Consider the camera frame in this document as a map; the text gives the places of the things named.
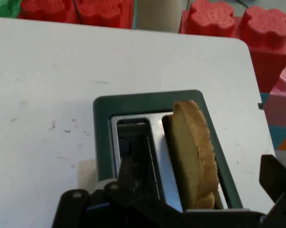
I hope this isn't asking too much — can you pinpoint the green foam block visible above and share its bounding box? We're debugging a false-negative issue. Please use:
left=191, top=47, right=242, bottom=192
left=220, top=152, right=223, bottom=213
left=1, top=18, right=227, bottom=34
left=0, top=0, right=22, bottom=19

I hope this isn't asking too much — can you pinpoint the beige cylindrical post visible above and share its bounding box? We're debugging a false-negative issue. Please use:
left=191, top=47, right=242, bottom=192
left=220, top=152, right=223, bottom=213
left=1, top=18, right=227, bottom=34
left=135, top=0, right=183, bottom=33

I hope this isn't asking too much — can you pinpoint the dark green toaster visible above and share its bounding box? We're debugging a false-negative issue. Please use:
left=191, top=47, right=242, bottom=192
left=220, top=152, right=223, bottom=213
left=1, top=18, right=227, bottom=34
left=92, top=89, right=244, bottom=213

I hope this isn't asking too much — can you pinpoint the toast bread slice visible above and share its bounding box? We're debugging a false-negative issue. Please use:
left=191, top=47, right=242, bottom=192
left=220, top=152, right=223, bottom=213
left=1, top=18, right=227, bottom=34
left=168, top=100, right=220, bottom=210

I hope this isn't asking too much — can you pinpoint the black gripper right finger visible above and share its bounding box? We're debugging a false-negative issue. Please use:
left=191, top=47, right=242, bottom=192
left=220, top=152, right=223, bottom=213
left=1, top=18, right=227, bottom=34
left=258, top=154, right=286, bottom=228

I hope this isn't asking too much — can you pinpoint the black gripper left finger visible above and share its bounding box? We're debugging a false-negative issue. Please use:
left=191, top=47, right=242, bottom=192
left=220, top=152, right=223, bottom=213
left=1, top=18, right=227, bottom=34
left=52, top=157, right=184, bottom=228

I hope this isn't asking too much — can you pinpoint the pink foam block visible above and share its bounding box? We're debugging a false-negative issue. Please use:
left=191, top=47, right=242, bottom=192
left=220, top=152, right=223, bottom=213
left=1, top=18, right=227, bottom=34
left=264, top=59, right=286, bottom=129

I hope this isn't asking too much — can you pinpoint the thin black cable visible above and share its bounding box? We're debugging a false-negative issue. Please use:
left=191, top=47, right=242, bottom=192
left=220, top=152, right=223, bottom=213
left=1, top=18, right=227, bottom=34
left=72, top=0, right=83, bottom=25

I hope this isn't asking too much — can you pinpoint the colourful floor mat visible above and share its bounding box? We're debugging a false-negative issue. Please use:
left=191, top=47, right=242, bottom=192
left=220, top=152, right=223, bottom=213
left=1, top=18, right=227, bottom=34
left=259, top=92, right=286, bottom=152

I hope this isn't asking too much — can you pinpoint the red foam block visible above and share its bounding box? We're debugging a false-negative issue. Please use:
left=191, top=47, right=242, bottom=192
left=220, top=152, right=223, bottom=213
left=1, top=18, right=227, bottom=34
left=18, top=0, right=134, bottom=29
left=178, top=0, right=286, bottom=94

